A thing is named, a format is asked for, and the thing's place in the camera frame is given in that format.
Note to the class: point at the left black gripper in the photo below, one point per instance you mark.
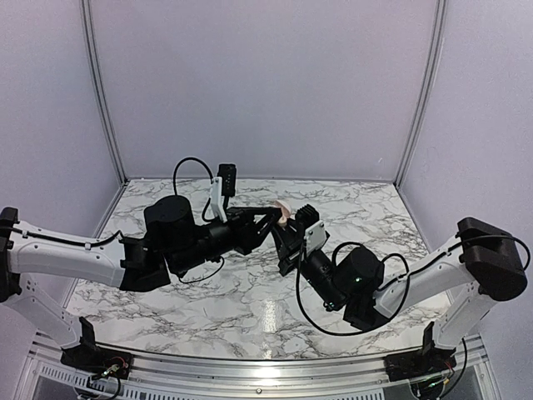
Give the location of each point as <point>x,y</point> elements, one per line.
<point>246,231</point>

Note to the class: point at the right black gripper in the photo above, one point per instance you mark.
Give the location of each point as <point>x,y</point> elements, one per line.
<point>286,247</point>

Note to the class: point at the aluminium front rail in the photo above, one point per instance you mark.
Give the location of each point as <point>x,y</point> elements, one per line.
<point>163,376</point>

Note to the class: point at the white earbud charging case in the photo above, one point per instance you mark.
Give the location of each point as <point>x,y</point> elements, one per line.
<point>286,212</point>

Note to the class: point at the black earbud charging case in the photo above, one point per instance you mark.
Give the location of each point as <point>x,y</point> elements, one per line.
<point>232,210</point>

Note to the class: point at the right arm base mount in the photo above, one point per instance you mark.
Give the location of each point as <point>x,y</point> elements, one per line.
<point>428,369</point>

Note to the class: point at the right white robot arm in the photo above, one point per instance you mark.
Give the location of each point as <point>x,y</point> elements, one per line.
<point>487,262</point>

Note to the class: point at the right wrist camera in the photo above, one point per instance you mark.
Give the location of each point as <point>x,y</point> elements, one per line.
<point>315,235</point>

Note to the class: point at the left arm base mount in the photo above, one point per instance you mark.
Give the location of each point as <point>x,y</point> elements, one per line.
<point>101,362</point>

